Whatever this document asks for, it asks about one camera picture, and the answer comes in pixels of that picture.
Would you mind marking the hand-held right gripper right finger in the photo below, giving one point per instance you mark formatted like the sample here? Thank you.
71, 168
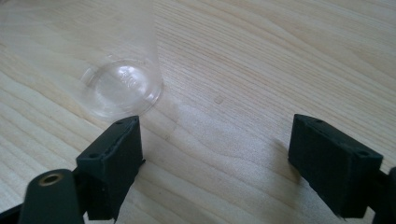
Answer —
336, 174

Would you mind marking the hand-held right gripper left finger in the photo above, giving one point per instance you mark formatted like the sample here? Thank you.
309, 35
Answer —
110, 165

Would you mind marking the clear plastic cup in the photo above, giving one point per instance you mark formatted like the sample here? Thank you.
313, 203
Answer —
124, 84

